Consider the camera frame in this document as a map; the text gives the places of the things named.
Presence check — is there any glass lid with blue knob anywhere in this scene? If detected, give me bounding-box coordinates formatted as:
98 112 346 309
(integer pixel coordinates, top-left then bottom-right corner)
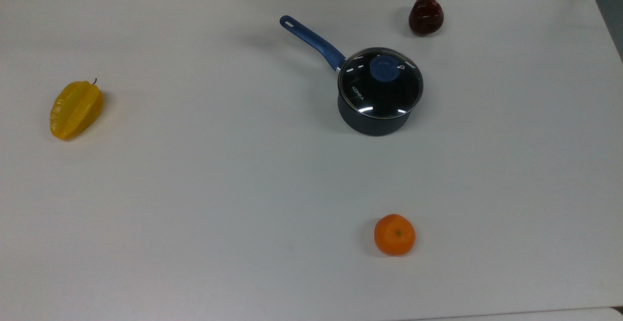
338 47 424 119

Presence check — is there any dark blue saucepan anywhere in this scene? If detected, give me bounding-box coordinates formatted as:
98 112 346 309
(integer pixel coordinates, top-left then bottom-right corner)
279 15 424 137

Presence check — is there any orange mandarin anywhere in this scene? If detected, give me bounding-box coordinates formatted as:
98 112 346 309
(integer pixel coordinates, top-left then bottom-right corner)
374 214 416 256

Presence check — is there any dark red apple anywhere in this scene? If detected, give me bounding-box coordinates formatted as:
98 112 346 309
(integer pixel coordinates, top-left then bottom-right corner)
408 0 444 36

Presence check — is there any yellow starfruit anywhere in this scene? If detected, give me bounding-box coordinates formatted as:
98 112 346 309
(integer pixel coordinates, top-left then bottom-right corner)
50 79 105 141

